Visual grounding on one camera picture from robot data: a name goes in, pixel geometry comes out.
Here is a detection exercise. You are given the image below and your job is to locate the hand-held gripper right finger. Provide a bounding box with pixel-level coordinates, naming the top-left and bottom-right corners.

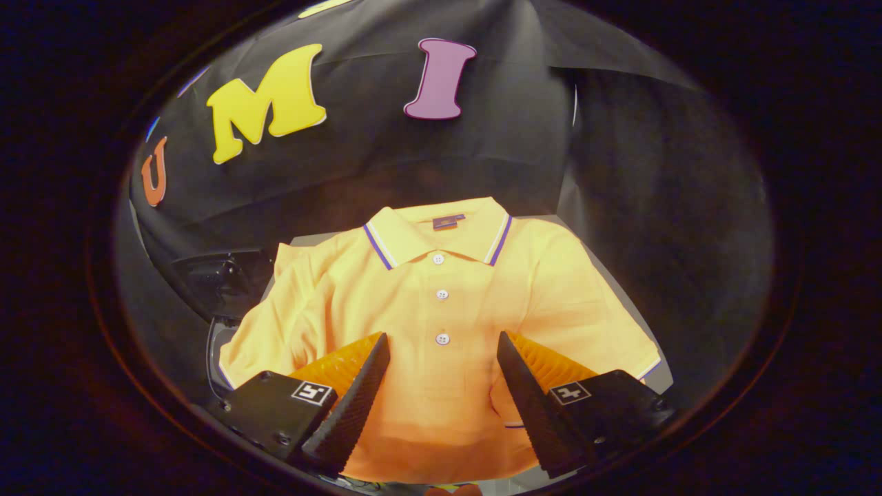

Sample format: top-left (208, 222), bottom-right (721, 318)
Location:
top-left (496, 331), bottom-right (677, 480)

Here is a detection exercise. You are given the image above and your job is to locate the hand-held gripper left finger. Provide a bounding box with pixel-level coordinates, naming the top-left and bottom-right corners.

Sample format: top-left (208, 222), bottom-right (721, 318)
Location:
top-left (212, 332), bottom-right (391, 477)

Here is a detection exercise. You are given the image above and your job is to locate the beige cabinet with dark top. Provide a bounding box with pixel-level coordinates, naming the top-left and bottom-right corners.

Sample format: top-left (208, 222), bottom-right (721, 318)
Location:
top-left (274, 214), bottom-right (675, 493)

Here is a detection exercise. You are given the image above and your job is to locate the orange polo shirt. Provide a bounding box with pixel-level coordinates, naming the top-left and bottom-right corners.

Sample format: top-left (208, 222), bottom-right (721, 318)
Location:
top-left (218, 196), bottom-right (662, 485)

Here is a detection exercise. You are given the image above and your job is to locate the dark washing machine lid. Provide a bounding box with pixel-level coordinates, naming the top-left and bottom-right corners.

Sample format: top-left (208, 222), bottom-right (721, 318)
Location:
top-left (171, 249), bottom-right (275, 323)

